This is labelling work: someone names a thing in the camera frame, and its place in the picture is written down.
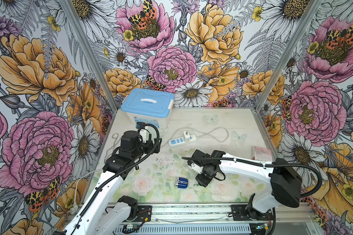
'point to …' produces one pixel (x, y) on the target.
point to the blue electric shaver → (182, 182)
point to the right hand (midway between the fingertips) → (205, 183)
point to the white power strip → (180, 141)
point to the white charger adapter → (187, 136)
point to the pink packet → (261, 153)
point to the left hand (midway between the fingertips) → (152, 143)
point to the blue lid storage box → (148, 106)
